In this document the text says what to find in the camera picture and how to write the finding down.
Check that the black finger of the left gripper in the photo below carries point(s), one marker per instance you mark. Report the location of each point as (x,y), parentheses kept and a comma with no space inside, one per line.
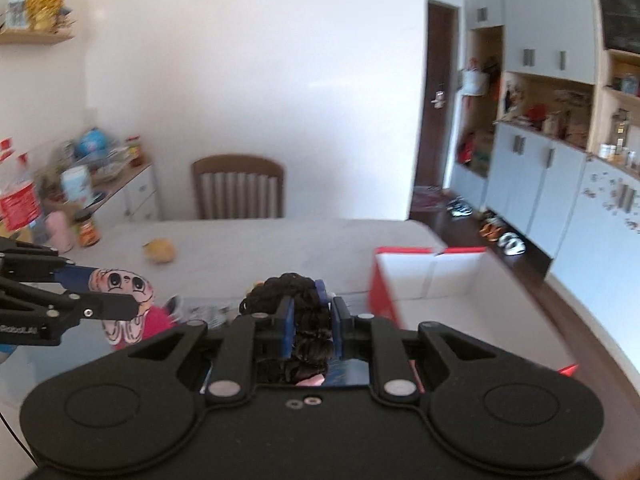
(94,305)

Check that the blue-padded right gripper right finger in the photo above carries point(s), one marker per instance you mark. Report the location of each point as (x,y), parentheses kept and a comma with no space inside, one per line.
(341,329)

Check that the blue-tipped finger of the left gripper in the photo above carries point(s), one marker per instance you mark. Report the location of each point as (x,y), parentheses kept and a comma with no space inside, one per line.
(72,276)

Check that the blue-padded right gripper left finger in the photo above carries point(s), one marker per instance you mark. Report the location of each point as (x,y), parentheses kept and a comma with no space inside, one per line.
(252,338)

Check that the pink plush toy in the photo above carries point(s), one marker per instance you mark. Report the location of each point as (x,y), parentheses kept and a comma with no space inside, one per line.
(143,319)

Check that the black curly hair scrunchie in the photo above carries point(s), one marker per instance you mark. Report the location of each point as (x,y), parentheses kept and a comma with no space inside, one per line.
(312,345)

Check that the orange label jar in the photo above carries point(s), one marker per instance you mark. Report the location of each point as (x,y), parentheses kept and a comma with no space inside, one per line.
(87,231)

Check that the pink small bottle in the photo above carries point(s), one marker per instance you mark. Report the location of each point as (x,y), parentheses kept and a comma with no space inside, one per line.
(60,237)

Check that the yellow bread bun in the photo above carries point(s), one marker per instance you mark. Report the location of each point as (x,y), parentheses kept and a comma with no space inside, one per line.
(159,251)

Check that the large red label bottle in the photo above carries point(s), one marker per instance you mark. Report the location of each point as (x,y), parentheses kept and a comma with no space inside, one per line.
(20,207)

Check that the white drawer cabinet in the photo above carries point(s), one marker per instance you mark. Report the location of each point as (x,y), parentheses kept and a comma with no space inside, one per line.
(130,198)

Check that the red and white cardboard box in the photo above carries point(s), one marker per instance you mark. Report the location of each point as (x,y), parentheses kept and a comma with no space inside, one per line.
(454,326)

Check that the blue globe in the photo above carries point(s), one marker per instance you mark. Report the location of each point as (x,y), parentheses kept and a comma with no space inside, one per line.
(93,143)

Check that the brown wooden chair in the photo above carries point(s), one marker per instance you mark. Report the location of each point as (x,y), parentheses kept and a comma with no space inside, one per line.
(238,186)

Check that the dark brown door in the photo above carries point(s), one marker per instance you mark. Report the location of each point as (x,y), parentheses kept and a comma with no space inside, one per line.
(441,57)

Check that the golden ornament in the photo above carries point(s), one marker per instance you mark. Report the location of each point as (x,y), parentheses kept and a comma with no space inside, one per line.
(43,14)

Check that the wooden wall shelf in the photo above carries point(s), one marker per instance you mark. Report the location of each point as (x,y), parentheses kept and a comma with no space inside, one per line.
(23,36)

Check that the grey wall cabinet unit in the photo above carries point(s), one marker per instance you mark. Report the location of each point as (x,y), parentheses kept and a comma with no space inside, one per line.
(560,162)

